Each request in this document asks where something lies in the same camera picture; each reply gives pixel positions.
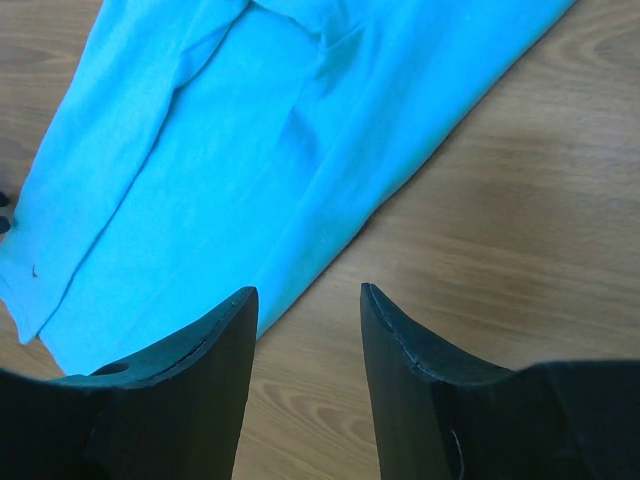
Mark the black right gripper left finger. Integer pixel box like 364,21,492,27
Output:
56,287,258,479

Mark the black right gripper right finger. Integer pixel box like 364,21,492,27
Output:
360,283,515,479

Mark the turquoise blue t shirt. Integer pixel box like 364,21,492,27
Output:
1,1,569,374

